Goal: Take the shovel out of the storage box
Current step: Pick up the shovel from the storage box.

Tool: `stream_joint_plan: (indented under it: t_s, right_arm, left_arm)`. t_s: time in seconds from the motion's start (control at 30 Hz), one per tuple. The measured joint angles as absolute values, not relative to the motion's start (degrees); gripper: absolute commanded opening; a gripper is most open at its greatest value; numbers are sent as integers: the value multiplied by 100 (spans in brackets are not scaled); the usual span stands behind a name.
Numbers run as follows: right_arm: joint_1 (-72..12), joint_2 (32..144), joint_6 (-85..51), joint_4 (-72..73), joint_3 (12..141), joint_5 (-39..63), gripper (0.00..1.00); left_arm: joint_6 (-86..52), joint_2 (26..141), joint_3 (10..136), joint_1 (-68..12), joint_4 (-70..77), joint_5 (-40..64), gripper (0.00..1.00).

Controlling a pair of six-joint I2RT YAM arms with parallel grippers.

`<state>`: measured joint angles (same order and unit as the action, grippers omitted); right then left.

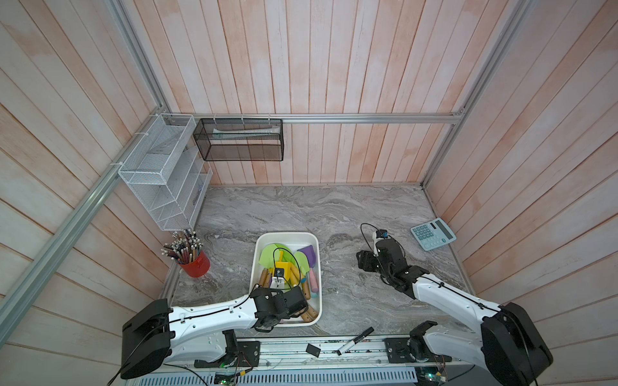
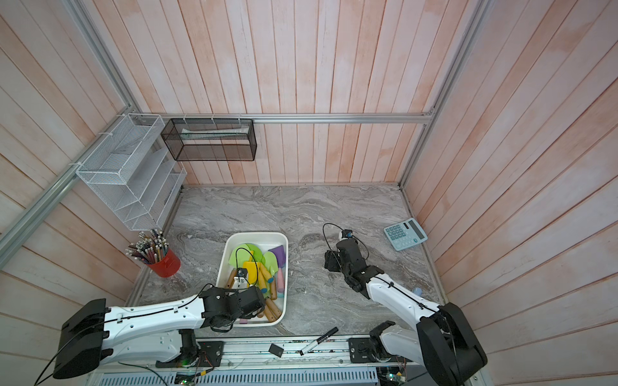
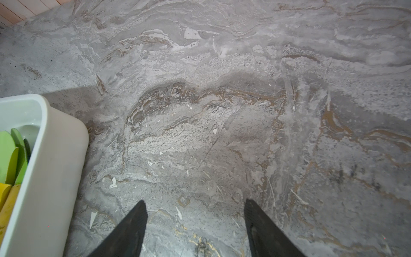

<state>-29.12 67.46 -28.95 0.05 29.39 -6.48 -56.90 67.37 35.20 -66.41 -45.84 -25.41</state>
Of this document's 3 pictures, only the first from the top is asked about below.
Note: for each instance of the yellow square shovel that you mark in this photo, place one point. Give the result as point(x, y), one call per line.
point(288, 272)

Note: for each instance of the large green shovel blade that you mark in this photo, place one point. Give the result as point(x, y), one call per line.
point(274, 253)

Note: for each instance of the green shovel wooden handle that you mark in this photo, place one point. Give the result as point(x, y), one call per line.
point(310, 315)

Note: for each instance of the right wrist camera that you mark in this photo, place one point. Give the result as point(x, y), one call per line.
point(379, 235)

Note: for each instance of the green trowel wooden handle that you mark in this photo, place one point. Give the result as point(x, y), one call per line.
point(303, 267)

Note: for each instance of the white wire mesh shelf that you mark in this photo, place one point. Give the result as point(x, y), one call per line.
point(166, 172)

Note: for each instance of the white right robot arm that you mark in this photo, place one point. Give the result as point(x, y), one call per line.
point(501, 339)

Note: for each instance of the black wire mesh basket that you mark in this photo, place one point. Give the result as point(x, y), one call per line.
point(240, 139)

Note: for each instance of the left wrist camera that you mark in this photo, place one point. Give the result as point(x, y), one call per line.
point(278, 280)

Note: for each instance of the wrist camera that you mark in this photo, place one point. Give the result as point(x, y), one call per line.
point(278, 280)
point(379, 235)

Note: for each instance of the white plastic storage box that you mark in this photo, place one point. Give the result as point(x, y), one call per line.
point(286, 284)

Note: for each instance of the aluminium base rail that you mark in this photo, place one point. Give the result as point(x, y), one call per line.
point(284, 361)

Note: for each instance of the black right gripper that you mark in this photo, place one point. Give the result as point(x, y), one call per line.
point(365, 259)

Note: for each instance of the red pencil cup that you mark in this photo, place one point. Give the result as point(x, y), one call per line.
point(197, 268)

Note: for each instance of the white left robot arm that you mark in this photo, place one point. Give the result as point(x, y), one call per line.
point(160, 334)

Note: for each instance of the small black square block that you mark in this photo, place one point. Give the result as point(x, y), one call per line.
point(313, 350)

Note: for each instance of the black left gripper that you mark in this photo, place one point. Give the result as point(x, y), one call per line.
point(286, 317)

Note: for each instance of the light blue calculator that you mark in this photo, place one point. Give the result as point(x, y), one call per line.
point(433, 234)

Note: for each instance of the purple shovel pink handle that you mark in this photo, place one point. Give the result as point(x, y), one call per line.
point(311, 257)

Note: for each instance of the black marker pen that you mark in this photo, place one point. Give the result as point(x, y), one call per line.
point(353, 342)

